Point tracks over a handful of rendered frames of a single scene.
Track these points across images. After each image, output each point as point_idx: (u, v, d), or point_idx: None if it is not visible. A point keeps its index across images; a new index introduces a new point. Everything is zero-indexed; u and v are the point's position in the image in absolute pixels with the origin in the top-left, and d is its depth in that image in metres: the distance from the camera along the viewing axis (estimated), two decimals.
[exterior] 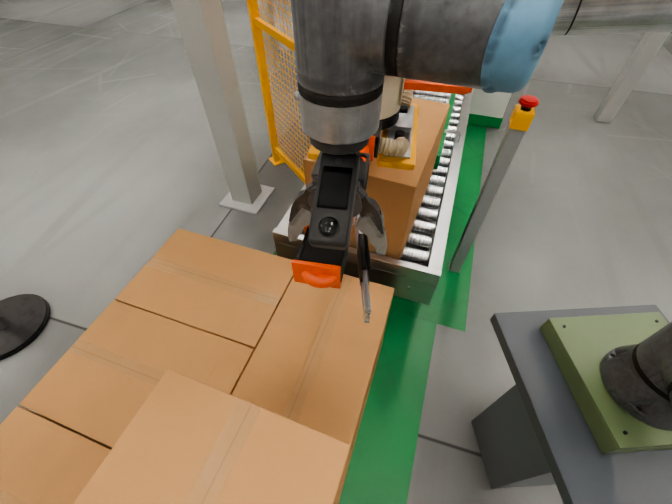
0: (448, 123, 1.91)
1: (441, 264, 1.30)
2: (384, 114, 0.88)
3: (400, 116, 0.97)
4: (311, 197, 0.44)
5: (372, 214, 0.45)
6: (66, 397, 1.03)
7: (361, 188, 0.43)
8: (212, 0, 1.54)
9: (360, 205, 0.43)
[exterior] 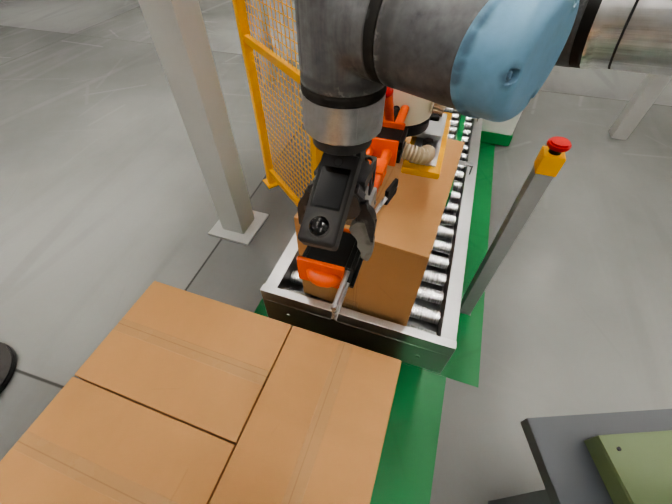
0: None
1: (455, 332, 1.12)
2: (413, 120, 0.87)
3: (430, 124, 0.95)
4: None
5: (367, 222, 0.45)
6: None
7: (361, 191, 0.42)
8: (193, 20, 1.36)
9: (358, 208, 0.43)
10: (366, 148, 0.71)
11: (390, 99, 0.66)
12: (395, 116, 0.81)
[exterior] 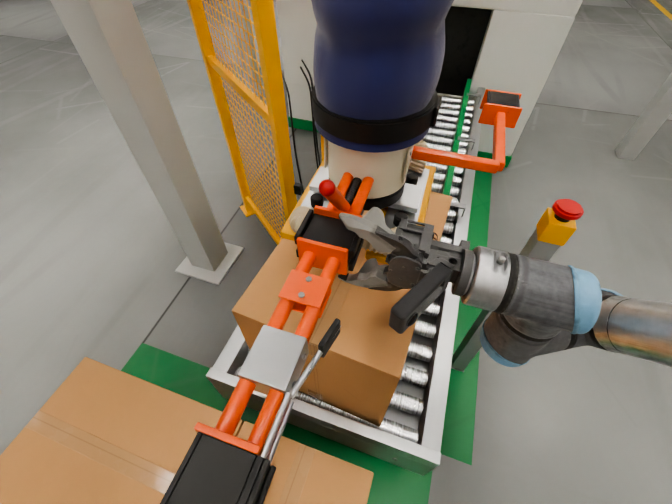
0: (450, 191, 1.52)
1: (440, 437, 0.91)
2: (381, 193, 0.67)
3: (406, 189, 0.75)
4: (410, 261, 0.48)
5: (390, 288, 0.55)
6: None
7: (414, 283, 0.53)
8: (133, 46, 1.15)
9: (401, 286, 0.53)
10: (305, 256, 0.51)
11: (333, 196, 0.47)
12: (353, 195, 0.61)
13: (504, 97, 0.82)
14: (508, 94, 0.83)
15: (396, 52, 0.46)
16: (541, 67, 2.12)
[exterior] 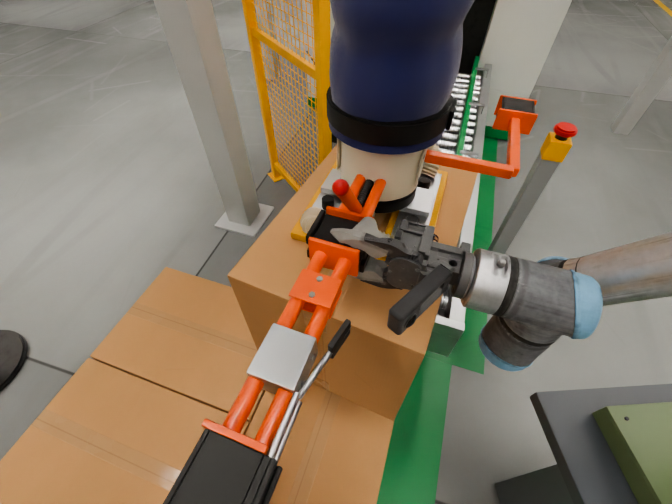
0: (464, 143, 1.75)
1: (463, 315, 1.14)
2: (393, 196, 0.67)
3: (418, 193, 0.75)
4: (409, 263, 0.47)
5: (383, 284, 0.54)
6: (25, 488, 0.87)
7: (414, 285, 0.53)
8: (203, 10, 1.38)
9: (400, 288, 0.53)
10: (316, 256, 0.51)
11: (346, 196, 0.46)
12: (365, 197, 0.61)
13: (519, 103, 0.81)
14: (523, 100, 0.82)
15: (416, 53, 0.46)
16: (543, 44, 2.35)
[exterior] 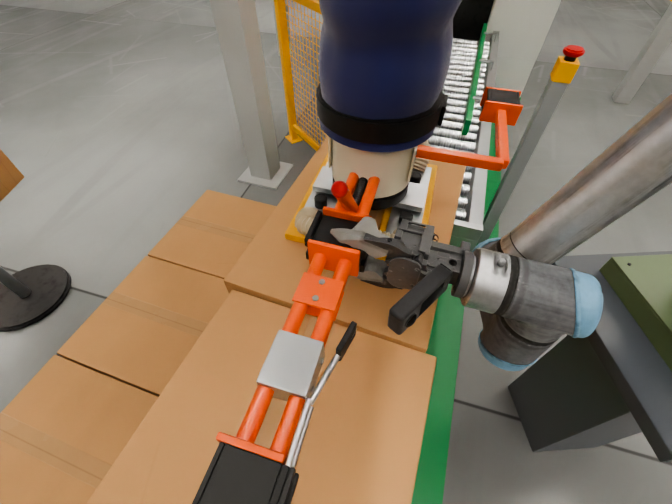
0: (476, 91, 1.87)
1: (481, 220, 1.27)
2: (386, 192, 0.67)
3: (410, 188, 0.75)
4: (409, 262, 0.47)
5: (383, 284, 0.54)
6: (104, 346, 1.00)
7: (414, 284, 0.53)
8: None
9: (401, 287, 0.53)
10: (316, 258, 0.51)
11: (345, 197, 0.46)
12: (360, 195, 0.61)
13: (504, 94, 0.82)
14: (508, 91, 0.83)
15: (404, 51, 0.46)
16: (548, 10, 2.48)
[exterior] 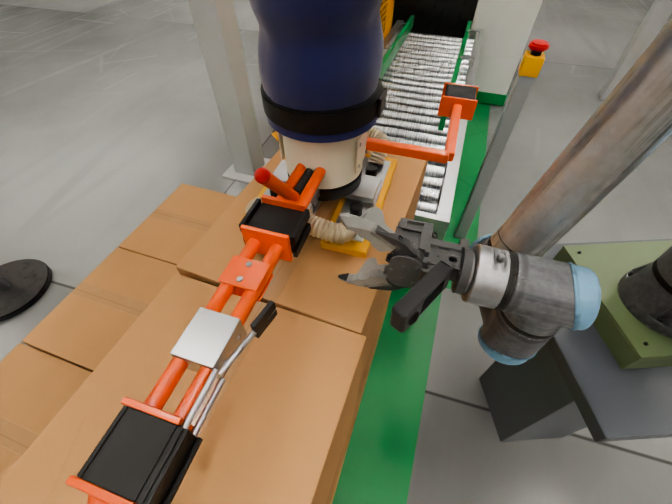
0: None
1: (449, 213, 1.28)
2: (335, 183, 0.69)
3: (363, 180, 0.77)
4: (410, 260, 0.48)
5: (390, 287, 0.55)
6: (69, 334, 1.01)
7: (414, 282, 0.53)
8: None
9: (401, 285, 0.53)
10: (249, 243, 0.53)
11: (270, 184, 0.48)
12: (303, 185, 0.63)
13: (461, 89, 0.84)
14: (466, 86, 0.85)
15: (328, 44, 0.48)
16: (531, 7, 2.50)
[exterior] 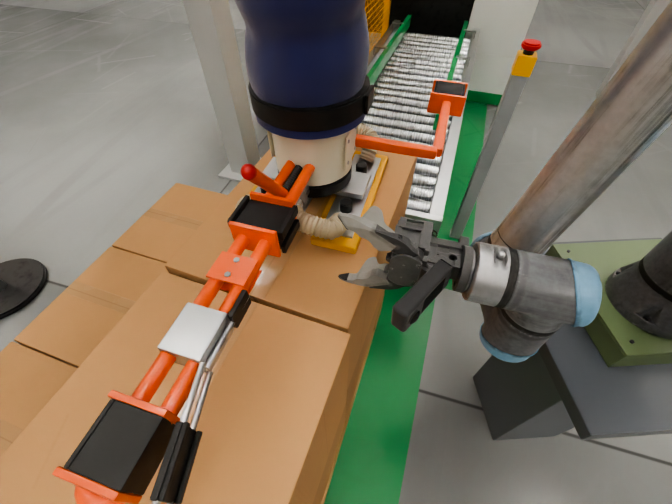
0: None
1: (442, 212, 1.29)
2: (324, 180, 0.70)
3: (354, 177, 0.78)
4: (410, 259, 0.48)
5: (391, 286, 0.55)
6: (61, 333, 1.01)
7: (415, 281, 0.53)
8: None
9: (402, 284, 0.53)
10: (237, 239, 0.53)
11: (256, 180, 0.49)
12: (292, 182, 0.64)
13: (450, 86, 0.84)
14: (455, 83, 0.85)
15: (312, 41, 0.48)
16: (527, 7, 2.50)
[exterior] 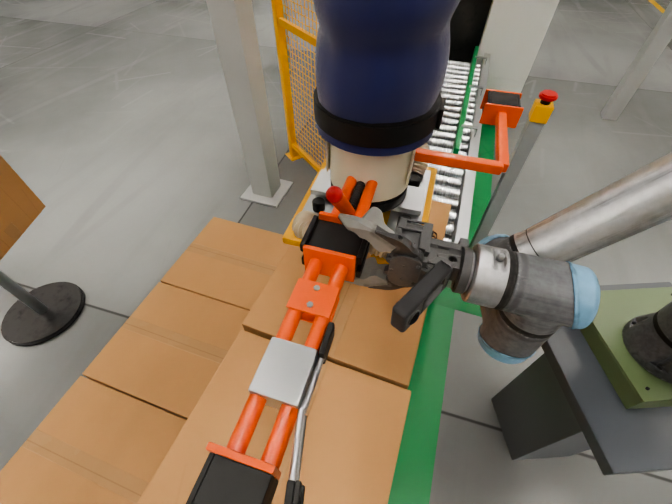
0: (465, 119, 1.99)
1: None
2: (384, 196, 0.66)
3: (409, 191, 0.75)
4: (410, 260, 0.48)
5: (390, 286, 0.55)
6: (124, 368, 1.12)
7: (414, 282, 0.53)
8: (244, 0, 1.63)
9: (401, 285, 0.53)
10: (312, 264, 0.50)
11: (340, 203, 0.46)
12: (357, 199, 0.60)
13: (504, 96, 0.81)
14: (509, 93, 0.82)
15: (401, 54, 0.45)
16: (536, 35, 2.60)
